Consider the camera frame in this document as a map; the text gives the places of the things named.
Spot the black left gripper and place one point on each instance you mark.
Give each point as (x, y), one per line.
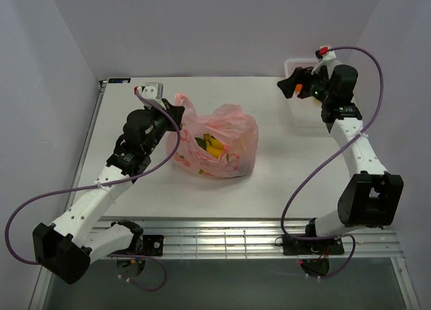
(176, 112)

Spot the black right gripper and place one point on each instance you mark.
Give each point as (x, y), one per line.
(300, 76)

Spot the fake banana bunch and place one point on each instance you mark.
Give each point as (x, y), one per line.
(211, 145)

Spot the pink plastic bag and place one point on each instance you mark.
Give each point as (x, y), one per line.
(237, 131)

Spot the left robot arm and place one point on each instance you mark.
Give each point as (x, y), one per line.
(66, 247)

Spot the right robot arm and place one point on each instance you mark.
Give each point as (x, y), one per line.
(372, 195)

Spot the white plastic basket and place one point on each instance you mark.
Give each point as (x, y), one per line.
(305, 112)

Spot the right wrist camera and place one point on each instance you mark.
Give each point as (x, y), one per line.
(325, 57)

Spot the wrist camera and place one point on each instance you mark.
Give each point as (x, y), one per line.
(325, 57)
(150, 91)

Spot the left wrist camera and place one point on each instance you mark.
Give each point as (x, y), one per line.
(150, 91)

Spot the aluminium frame rails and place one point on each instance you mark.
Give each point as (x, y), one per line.
(226, 239)

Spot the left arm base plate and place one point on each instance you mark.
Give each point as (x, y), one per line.
(151, 245)

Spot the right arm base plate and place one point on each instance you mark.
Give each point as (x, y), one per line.
(294, 246)

